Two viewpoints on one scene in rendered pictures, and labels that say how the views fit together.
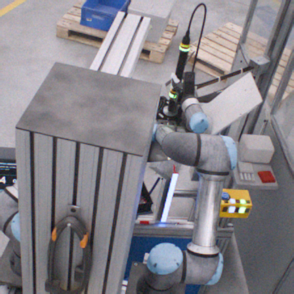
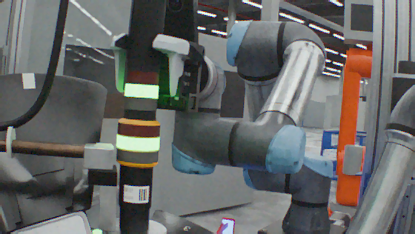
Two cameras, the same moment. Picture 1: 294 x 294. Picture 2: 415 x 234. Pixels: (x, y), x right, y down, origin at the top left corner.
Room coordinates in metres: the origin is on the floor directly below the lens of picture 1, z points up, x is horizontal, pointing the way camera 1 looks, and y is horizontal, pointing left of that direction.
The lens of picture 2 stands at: (2.18, 0.20, 1.42)
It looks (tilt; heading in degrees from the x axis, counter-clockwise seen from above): 3 degrees down; 212
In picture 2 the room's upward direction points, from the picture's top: 5 degrees clockwise
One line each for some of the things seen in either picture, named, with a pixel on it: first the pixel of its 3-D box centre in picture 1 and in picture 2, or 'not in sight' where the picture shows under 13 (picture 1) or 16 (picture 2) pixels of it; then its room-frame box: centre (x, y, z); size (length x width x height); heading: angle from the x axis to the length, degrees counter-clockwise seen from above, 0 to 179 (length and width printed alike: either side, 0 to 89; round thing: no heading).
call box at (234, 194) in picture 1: (231, 204); not in sight; (1.58, -0.43, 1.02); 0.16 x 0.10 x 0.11; 101
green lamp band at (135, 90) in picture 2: not in sight; (141, 90); (1.87, -0.08, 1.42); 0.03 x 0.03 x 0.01
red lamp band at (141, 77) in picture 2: not in sight; (142, 78); (1.87, -0.08, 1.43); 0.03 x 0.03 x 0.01
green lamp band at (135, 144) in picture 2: not in sight; (138, 141); (1.87, -0.08, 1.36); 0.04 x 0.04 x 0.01
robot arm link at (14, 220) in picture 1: (27, 232); not in sight; (1.06, 0.36, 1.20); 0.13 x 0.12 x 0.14; 56
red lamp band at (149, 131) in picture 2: not in sight; (138, 129); (1.87, -0.08, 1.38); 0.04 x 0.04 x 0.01
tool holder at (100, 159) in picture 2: (173, 103); (125, 194); (1.88, -0.08, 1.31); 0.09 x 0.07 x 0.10; 136
